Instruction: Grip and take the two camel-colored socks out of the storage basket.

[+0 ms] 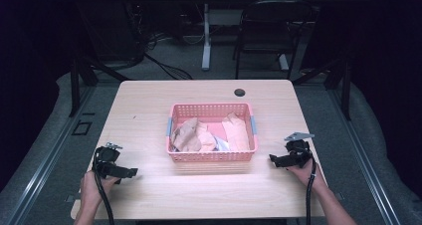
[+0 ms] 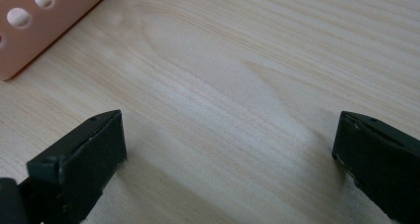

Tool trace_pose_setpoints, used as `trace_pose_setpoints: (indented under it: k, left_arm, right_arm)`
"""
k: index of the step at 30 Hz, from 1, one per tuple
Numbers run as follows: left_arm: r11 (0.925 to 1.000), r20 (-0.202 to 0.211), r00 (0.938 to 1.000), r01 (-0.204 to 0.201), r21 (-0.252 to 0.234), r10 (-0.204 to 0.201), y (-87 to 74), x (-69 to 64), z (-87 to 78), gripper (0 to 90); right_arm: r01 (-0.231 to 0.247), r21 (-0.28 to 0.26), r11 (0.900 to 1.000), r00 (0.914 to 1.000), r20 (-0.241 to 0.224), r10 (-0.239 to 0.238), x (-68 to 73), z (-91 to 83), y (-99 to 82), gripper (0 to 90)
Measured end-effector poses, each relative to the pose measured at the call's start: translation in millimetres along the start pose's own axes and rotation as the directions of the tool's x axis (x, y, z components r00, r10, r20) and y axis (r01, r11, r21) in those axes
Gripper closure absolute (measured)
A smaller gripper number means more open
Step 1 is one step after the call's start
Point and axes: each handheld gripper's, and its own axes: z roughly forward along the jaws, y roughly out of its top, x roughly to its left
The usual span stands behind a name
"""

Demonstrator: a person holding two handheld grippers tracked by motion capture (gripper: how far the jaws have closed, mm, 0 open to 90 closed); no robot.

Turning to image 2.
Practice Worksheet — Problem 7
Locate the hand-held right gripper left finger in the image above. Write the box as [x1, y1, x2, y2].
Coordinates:
[26, 109, 128, 224]

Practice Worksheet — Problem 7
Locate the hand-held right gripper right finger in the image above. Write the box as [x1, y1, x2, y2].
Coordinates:
[331, 110, 420, 224]

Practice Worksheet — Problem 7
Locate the pink perforated plastic basket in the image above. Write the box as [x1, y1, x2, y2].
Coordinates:
[0, 0, 118, 82]

